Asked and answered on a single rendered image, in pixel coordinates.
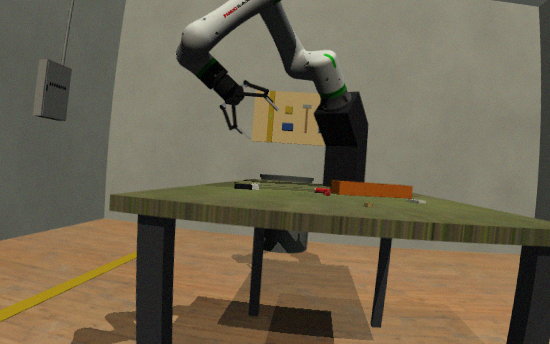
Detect orange three-compartment bin rack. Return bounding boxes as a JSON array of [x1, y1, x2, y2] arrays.
[[330, 180, 413, 199]]

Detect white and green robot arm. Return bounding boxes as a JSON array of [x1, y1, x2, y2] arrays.
[[176, 0, 352, 112]]

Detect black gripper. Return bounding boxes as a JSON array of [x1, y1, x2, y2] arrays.
[[213, 74, 279, 140]]

